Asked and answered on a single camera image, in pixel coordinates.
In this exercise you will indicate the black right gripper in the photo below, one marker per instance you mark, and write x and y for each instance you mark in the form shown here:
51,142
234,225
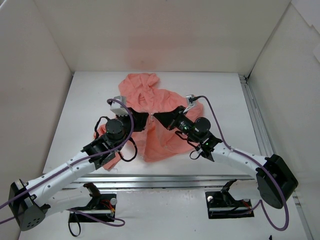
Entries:
173,119

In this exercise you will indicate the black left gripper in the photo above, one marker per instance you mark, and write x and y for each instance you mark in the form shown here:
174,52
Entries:
135,119

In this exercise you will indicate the salmon pink zip jacket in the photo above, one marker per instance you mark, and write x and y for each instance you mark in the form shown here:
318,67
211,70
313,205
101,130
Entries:
152,93

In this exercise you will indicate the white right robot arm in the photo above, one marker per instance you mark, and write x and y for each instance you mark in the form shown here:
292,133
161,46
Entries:
273,181

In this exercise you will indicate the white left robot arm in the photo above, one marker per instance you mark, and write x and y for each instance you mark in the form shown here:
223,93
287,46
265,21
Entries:
32,201

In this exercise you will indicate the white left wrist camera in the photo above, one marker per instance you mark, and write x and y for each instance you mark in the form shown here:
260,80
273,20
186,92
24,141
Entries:
118,108

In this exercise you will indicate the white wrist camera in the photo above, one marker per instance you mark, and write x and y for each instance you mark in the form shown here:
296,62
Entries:
118,108
191,102

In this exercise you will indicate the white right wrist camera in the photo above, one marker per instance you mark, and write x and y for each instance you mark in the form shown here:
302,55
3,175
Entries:
191,102

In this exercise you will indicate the aluminium front rail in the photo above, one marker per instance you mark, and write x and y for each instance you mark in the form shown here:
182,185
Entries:
113,183

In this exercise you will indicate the aluminium rail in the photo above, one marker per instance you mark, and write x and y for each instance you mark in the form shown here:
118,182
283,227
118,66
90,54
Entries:
264,143
113,183

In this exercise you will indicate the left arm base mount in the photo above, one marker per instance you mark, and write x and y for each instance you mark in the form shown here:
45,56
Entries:
102,206

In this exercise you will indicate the aluminium right side rail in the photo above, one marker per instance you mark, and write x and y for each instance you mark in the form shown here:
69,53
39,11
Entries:
264,143

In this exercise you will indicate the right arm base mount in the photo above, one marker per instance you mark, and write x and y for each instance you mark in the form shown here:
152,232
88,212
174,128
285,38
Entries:
221,205

